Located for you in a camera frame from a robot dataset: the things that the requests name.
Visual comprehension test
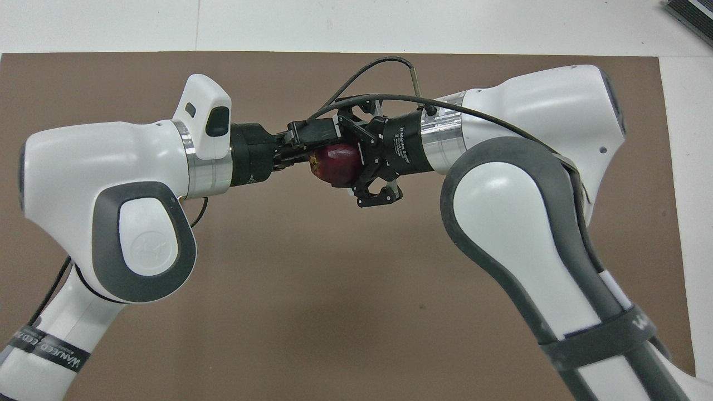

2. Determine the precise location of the brown table mat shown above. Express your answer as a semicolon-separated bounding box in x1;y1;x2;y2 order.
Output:
0;51;697;401

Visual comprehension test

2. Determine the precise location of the dark red apple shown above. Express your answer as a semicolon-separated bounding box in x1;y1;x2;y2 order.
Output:
309;143;366;188

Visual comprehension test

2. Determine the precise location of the dark ribbed device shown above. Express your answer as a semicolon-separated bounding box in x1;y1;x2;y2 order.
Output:
662;0;713;48

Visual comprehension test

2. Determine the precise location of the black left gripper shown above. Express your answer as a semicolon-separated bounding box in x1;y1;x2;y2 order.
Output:
229;119;342;188

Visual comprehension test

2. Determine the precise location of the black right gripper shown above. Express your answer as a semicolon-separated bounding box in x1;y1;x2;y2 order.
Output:
334;99;436;209

